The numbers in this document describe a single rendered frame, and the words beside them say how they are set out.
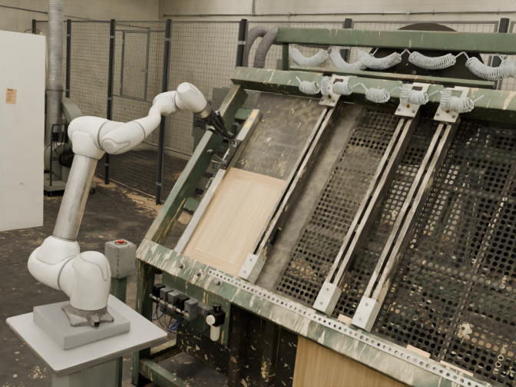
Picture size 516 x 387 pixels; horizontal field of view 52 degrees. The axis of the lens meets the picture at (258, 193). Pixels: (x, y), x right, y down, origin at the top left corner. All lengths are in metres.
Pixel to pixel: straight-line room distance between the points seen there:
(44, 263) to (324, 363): 1.35
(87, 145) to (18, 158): 3.77
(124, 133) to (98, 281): 0.62
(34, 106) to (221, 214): 3.60
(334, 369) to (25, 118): 4.43
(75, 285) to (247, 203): 1.00
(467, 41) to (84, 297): 2.25
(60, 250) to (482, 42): 2.28
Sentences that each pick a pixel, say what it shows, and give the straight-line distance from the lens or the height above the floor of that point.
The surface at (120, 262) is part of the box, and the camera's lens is 2.90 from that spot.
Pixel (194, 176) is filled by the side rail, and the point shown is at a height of 1.25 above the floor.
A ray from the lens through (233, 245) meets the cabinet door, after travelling 2.75.
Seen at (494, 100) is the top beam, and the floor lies 1.87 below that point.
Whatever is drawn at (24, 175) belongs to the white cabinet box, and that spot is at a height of 0.59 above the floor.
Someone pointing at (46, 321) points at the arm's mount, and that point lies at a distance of 2.40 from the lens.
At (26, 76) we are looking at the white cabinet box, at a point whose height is 1.63.
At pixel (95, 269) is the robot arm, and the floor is 1.04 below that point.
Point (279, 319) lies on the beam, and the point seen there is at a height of 0.83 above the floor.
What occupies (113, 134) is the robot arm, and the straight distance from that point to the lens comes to 2.30.
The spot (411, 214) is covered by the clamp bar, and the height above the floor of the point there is 1.36.
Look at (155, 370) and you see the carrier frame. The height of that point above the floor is 0.18.
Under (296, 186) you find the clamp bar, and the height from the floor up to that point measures 1.35.
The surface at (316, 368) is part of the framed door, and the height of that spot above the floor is 0.53.
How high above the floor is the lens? 1.87
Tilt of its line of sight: 13 degrees down
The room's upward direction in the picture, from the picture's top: 6 degrees clockwise
